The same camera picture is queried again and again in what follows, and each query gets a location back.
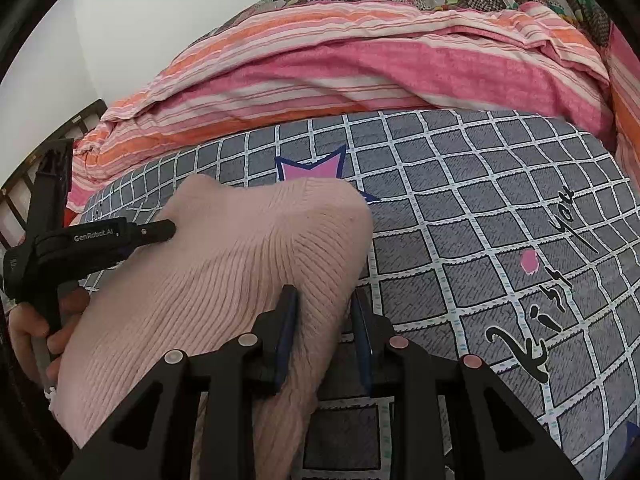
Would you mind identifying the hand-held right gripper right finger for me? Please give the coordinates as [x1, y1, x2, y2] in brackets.
[349, 290, 585, 480]

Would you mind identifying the grey checked bedsheet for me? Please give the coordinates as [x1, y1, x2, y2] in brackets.
[70, 110, 640, 480]

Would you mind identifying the pink orange striped quilt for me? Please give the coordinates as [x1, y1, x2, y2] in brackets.
[65, 0, 640, 213]

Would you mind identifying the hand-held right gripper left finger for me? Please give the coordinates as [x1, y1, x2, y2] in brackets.
[60, 284, 302, 480]

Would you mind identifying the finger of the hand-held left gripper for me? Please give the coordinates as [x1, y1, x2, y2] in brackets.
[125, 219, 177, 250]

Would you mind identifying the person's left hand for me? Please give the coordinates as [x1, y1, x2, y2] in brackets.
[7, 287, 92, 387]

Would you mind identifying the dark wooden headboard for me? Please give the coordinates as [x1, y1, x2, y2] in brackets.
[0, 100, 108, 253]

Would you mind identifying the pink knitted sweater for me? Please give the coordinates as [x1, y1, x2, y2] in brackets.
[50, 175, 375, 480]

